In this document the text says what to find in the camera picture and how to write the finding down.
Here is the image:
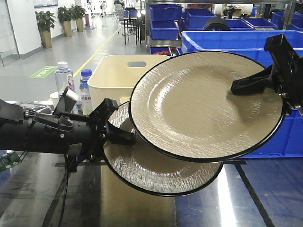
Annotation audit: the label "beige plate black rim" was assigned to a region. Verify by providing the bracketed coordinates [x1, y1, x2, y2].
[129, 51, 286, 162]
[104, 103, 223, 196]

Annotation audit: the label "blue cap milk bottle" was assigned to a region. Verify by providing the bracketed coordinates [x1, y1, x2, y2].
[80, 69, 92, 115]

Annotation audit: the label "cream plastic storage bin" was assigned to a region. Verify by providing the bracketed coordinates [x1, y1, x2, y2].
[88, 54, 169, 109]

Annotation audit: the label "green circuit board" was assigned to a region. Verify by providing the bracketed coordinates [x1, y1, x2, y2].
[0, 151, 21, 172]

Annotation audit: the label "potted plant in gold pot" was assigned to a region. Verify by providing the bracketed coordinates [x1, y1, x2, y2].
[35, 11, 55, 49]

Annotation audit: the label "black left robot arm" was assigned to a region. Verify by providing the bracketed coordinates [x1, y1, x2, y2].
[0, 98, 135, 173]

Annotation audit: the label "clear water bottle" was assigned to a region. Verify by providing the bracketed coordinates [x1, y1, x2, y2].
[54, 61, 75, 96]

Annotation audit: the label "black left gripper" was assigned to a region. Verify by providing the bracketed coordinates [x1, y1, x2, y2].
[23, 98, 136, 172]

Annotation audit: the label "blue crates on shelf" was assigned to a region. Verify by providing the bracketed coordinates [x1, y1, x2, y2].
[151, 12, 303, 62]

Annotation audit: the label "white paper cup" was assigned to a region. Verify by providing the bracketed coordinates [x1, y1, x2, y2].
[50, 92, 59, 108]

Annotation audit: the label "large blue plastic crate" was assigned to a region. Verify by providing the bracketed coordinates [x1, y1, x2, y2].
[181, 30, 303, 158]

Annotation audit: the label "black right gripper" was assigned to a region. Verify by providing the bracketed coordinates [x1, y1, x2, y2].
[231, 34, 303, 113]

